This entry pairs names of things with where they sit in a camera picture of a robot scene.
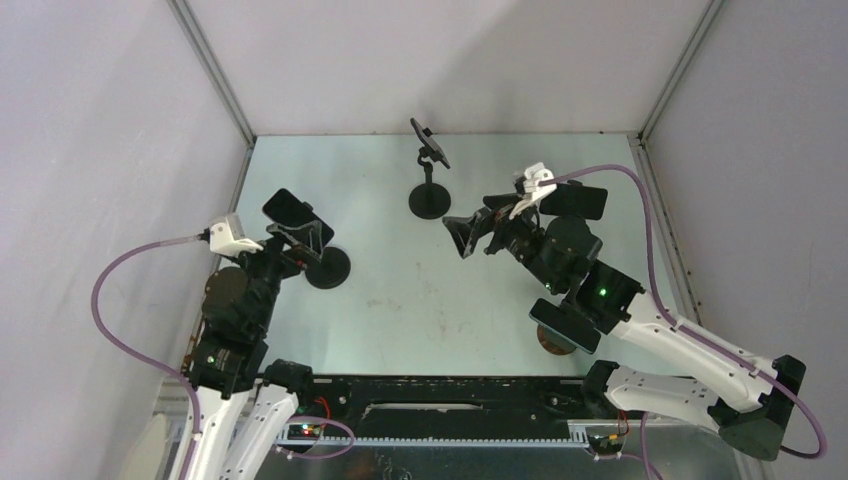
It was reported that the brown base phone stand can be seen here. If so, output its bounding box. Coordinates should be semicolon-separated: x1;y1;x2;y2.
536;325;577;356

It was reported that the black front mounting rail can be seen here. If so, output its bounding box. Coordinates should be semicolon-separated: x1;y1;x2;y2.
295;375;637;445

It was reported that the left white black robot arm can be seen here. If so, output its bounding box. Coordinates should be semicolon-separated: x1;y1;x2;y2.
169;213;316;479

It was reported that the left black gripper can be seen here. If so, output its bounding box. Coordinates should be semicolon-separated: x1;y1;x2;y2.
226;220;323;333

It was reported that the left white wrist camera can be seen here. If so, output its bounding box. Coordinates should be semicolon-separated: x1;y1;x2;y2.
200;212;264;257

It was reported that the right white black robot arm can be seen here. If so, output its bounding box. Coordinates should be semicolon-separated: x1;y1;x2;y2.
443;195;806;461

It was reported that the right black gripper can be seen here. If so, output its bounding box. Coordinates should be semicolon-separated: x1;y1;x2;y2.
442;193;563;294

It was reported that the left small circuit board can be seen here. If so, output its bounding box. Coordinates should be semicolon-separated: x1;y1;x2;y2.
286;423;323;442

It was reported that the purple cable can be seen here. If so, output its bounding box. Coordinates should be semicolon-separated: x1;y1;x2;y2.
543;164;829;461
90;237;207;480

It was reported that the right small circuit board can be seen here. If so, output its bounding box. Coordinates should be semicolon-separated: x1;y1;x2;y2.
588;434;627;459

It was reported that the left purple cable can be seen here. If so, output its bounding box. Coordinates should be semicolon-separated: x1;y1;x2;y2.
90;237;207;480

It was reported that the teal blue phone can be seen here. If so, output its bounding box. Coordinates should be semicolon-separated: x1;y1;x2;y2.
529;299;601;354

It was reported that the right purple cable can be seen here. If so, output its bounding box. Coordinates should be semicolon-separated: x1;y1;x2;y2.
543;164;829;461

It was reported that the small circuit board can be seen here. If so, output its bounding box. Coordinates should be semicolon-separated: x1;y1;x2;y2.
286;423;323;442
588;434;627;459

